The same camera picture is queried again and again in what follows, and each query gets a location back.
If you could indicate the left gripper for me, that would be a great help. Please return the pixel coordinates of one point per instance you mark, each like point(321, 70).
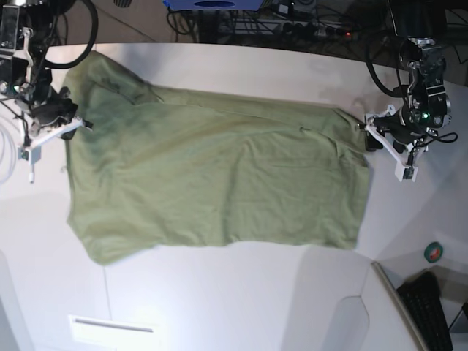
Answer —
point(395, 130)

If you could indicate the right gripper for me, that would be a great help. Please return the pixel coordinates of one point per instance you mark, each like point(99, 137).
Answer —
point(55, 111)

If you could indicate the green t-shirt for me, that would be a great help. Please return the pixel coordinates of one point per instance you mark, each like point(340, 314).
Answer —
point(172, 167)

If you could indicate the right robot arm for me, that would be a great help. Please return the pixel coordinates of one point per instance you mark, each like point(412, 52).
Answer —
point(28, 30)

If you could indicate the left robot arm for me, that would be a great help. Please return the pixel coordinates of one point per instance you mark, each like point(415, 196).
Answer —
point(426, 108)

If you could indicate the green tape roll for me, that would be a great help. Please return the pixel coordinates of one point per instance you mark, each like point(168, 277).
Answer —
point(433, 252)

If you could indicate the black power strip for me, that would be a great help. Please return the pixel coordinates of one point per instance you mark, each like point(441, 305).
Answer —
point(316, 31)

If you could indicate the black keyboard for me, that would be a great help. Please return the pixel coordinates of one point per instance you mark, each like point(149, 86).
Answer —
point(421, 297)

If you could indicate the grey laptop edge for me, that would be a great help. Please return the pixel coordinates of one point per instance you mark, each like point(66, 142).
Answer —
point(410, 326)

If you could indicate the white table slot plate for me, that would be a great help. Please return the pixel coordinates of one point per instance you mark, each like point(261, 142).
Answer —
point(115, 335)

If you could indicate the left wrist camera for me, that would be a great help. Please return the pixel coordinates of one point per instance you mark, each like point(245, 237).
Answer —
point(406, 173)

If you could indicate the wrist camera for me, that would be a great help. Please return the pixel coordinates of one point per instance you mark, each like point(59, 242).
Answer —
point(31, 154)
point(406, 173)

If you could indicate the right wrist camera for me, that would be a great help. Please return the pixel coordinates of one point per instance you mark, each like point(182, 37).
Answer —
point(31, 154)

